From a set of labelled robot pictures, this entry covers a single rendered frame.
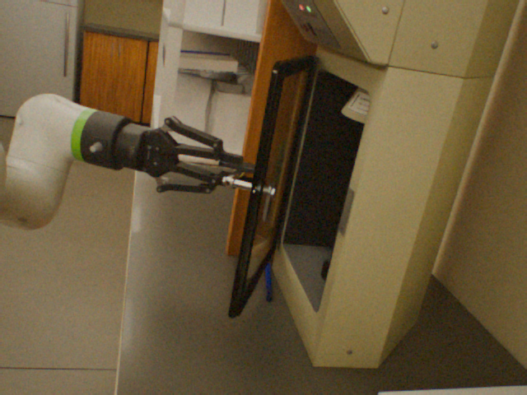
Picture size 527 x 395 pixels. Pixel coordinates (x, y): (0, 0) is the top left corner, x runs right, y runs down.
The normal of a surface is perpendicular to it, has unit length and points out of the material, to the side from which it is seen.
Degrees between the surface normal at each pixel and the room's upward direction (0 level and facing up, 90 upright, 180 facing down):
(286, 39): 90
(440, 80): 90
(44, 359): 0
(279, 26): 90
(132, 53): 90
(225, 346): 0
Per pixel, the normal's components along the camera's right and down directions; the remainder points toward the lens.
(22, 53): 0.18, 0.36
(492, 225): -0.97, -0.10
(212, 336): 0.17, -0.93
